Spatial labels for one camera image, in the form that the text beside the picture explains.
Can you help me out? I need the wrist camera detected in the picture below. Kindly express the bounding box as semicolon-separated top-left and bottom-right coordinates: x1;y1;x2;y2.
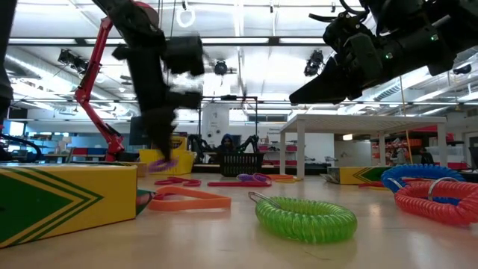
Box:
347;32;385;81
163;35;205;78

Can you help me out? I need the red desk lamp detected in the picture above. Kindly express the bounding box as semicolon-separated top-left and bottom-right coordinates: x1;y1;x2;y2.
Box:
73;0;161;163

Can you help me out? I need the orange-red coil wrist keychain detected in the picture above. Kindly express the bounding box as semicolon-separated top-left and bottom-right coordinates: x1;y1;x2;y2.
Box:
394;176;478;228

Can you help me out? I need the white perforated shelf riser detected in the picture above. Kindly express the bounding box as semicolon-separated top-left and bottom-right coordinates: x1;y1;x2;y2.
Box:
279;114;448;179

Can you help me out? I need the wide orange rubber band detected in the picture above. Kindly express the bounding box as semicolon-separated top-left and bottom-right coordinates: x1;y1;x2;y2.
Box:
147;185;233;213

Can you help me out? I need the purple coil wrist keychain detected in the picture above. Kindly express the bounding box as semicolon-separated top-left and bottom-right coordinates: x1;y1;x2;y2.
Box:
235;172;273;185
147;158;180;174

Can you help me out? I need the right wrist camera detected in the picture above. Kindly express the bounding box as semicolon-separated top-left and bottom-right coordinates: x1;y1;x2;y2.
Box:
347;32;385;81

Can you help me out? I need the yellow plastic basket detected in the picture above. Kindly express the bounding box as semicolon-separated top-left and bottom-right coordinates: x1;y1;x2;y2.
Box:
138;148;197;176

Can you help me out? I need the black plastic basket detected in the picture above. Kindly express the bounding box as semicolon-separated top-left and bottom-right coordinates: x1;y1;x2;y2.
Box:
217;152;265;178

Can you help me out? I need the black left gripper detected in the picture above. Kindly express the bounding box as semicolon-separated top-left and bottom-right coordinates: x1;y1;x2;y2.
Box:
111;37;202;162

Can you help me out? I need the black computer monitor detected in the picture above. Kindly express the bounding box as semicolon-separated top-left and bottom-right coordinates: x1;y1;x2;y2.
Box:
128;115;146;146

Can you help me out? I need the green coil wrist keychain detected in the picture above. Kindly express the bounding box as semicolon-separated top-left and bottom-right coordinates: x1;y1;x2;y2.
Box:
247;191;359;244

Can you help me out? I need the thin orange rubber band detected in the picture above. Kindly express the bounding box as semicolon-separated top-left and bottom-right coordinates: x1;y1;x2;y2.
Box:
265;173;297;182

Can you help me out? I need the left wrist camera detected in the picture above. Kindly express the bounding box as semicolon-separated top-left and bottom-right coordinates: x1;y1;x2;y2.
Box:
163;35;205;78

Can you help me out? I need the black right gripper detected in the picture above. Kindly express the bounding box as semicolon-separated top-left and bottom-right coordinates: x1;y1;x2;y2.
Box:
289;10;397;106

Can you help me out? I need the white hanging ring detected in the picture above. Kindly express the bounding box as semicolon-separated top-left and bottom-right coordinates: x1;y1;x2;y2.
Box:
176;6;196;29

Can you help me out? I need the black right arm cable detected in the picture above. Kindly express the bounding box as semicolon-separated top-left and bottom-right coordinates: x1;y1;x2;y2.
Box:
308;12;339;24

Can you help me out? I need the person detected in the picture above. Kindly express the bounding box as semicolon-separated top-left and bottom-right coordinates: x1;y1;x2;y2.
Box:
418;146;437;171
217;133;239;154

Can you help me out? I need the thin yellow pole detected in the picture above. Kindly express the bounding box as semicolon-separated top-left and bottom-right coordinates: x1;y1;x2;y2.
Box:
399;76;415;165

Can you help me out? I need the blue coil wrist keychain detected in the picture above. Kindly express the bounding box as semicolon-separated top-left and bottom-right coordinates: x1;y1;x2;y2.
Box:
380;163;467;205

